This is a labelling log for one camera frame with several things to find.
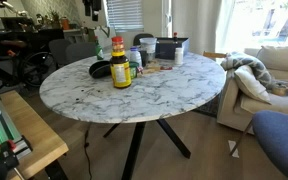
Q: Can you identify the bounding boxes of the beige sofa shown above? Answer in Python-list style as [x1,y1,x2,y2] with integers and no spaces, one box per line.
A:
[216,45,288,135]

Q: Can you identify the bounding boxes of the wooden clothespin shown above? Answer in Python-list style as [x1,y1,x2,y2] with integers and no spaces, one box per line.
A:
[143,67,162,75]

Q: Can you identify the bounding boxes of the wooden spatula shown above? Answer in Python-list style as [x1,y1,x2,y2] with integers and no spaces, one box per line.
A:
[146,59,161,68]

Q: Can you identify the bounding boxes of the white curtain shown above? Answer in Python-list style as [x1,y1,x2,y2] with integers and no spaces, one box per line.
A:
[170,0,224,56]

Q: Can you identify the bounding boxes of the green glass bottle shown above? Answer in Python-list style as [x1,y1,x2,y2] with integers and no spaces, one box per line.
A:
[94,35,105,61]

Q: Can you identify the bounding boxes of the orange jar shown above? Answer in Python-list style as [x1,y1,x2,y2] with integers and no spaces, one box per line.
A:
[60,16,71,31]

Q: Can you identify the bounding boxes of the white bottle blue cap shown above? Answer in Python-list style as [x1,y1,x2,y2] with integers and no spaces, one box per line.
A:
[129,46,143,68]

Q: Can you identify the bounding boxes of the black table legs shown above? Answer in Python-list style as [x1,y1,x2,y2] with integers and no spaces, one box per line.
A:
[102,119,192,180]

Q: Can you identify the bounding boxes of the green-lid jar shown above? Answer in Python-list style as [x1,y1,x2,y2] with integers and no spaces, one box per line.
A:
[129,61,140,80]

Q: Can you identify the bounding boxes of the light wooden bench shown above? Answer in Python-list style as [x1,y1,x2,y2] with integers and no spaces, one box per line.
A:
[0,89,70,180]

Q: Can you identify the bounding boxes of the white pillow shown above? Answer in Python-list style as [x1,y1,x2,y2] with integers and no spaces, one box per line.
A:
[234,64,272,104]

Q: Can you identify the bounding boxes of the large dark yellow-lid bottle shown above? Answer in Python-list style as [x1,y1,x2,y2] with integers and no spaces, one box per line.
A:
[109,49,133,89]

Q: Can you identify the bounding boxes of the grey office chair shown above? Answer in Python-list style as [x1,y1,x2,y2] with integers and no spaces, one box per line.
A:
[48,38,74,70]
[65,41,98,65]

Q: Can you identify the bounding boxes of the small red-lid container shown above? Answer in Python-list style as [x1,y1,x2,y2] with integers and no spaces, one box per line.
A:
[111,35,125,52]

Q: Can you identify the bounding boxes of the white pill bottle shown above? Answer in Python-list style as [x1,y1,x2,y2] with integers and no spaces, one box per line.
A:
[174,47,185,66]

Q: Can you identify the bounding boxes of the black floor cable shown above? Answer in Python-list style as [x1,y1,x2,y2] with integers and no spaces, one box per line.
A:
[82,123,94,180]

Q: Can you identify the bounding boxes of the dark blue box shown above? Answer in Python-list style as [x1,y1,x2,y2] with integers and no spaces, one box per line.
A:
[155,36,190,61]

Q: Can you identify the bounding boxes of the clear plastic cup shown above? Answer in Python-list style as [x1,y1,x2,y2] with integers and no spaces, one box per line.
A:
[139,37,158,63]

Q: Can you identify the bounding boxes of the blue upholstered chair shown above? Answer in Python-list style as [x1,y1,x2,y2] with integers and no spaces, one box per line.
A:
[230,110,288,180]

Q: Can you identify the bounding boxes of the green grey clamp equipment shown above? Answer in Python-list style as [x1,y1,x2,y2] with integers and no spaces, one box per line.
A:
[0,91,34,180]

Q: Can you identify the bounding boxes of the white window blinds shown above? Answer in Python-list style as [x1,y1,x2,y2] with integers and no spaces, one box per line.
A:
[105,0,145,33]

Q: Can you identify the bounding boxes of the black bicycle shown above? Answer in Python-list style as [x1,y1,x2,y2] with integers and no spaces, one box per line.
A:
[0,31,57,90]

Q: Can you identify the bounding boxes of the dark chair backrest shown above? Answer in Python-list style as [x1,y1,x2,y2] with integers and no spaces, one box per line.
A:
[132,32,155,47]

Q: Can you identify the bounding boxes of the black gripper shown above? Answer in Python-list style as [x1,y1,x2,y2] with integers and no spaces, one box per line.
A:
[82,0,103,22]

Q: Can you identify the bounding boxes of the dark patterned rug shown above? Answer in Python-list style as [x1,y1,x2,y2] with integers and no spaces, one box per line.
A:
[192,94,223,119]

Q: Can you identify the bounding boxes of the white paper scrap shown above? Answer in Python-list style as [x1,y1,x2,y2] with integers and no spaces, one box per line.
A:
[227,139,241,159]

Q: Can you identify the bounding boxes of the wooden chair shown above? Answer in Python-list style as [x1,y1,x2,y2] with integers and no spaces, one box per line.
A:
[202,50,228,61]

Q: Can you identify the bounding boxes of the potted plant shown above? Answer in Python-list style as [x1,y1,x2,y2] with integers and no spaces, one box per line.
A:
[48,9,62,30]

